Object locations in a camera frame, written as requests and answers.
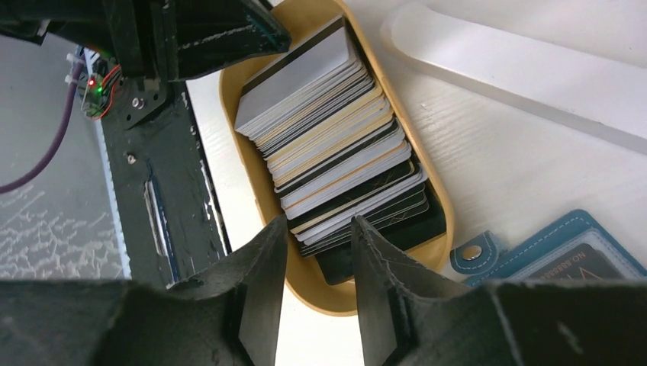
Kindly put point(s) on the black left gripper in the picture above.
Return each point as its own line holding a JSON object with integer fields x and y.
{"x": 168, "y": 40}

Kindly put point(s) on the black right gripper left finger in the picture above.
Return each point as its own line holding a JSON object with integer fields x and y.
{"x": 227, "y": 314}

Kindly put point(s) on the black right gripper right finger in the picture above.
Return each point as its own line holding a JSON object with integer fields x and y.
{"x": 410, "y": 315}

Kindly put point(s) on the yellow box of cards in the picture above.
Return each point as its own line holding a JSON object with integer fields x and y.
{"x": 323, "y": 138}

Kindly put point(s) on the black VIP credit card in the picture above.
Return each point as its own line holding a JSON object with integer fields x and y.
{"x": 583, "y": 262}

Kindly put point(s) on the white clothes rack stand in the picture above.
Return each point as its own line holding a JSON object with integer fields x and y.
{"x": 600, "y": 97}

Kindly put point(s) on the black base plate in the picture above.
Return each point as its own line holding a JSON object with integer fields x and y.
{"x": 166, "y": 202}

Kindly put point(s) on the white slotted cable duct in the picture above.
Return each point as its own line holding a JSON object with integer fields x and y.
{"x": 88, "y": 56}

